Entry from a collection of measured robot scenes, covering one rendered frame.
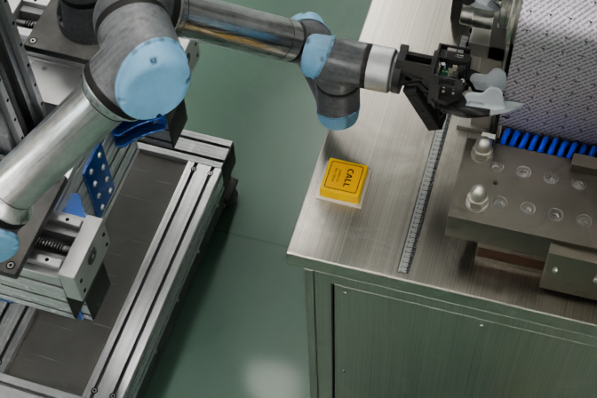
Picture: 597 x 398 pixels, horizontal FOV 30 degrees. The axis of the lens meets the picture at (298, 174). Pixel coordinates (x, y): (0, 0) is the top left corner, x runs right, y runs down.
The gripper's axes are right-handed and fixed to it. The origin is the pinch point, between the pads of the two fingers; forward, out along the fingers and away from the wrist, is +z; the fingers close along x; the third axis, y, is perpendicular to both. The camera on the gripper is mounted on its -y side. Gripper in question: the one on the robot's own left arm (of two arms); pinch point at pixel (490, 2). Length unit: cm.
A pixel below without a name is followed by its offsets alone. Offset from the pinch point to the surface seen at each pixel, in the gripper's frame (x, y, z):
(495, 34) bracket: -0.3, -4.2, 5.4
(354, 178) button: -17.0, -34.9, 6.5
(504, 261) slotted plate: -26.2, -18.2, 28.7
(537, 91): -7.7, -1.4, 14.0
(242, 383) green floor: -21, -123, 45
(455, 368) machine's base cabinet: -33, -44, 44
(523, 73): -7.7, -0.2, 9.5
